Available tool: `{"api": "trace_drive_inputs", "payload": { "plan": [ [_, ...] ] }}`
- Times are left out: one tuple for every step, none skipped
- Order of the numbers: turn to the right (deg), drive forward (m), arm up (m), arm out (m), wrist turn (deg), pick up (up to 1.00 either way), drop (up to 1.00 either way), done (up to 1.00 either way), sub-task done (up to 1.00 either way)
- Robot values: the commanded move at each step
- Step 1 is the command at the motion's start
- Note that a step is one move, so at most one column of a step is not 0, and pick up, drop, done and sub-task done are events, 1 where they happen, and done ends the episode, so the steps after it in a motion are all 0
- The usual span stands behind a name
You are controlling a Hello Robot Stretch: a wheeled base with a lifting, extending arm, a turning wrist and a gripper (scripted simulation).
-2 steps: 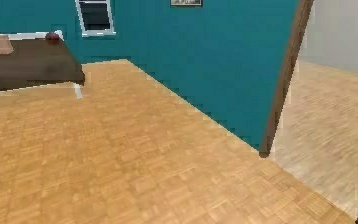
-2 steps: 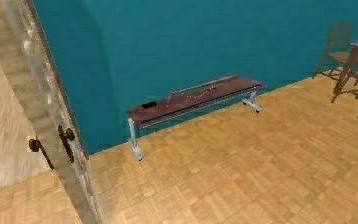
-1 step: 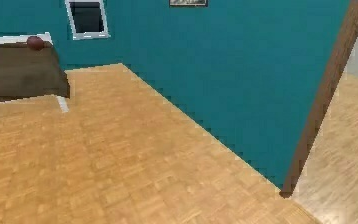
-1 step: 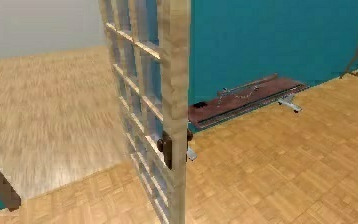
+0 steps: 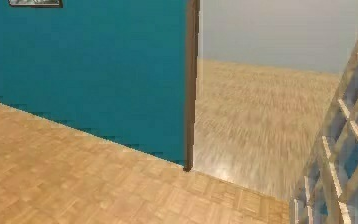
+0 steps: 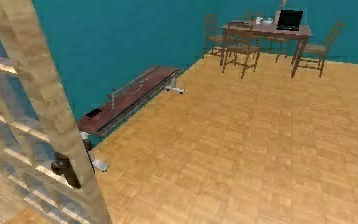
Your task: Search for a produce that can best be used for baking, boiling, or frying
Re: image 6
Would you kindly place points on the long brown side table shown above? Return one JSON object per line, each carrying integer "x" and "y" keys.
{"x": 130, "y": 96}

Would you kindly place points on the clear glass statue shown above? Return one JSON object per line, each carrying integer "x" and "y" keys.
{"x": 113, "y": 100}

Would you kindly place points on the brown wooden chair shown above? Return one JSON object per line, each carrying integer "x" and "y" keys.
{"x": 277, "y": 41}
{"x": 212, "y": 36}
{"x": 242, "y": 50}
{"x": 320, "y": 48}

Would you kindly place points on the small black remote control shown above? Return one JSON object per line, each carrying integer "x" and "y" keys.
{"x": 93, "y": 112}

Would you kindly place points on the dark flat book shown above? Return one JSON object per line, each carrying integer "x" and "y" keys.
{"x": 237, "y": 22}

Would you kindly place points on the brown wooden dining table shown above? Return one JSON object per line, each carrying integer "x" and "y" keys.
{"x": 267, "y": 31}

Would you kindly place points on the white mug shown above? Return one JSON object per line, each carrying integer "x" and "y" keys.
{"x": 259, "y": 20}

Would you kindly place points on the white bowl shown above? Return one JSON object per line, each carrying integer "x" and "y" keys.
{"x": 268, "y": 21}

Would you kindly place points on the black laptop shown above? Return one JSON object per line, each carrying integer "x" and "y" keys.
{"x": 289, "y": 20}

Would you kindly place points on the wooden glass-paned room door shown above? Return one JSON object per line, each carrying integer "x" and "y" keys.
{"x": 33, "y": 86}

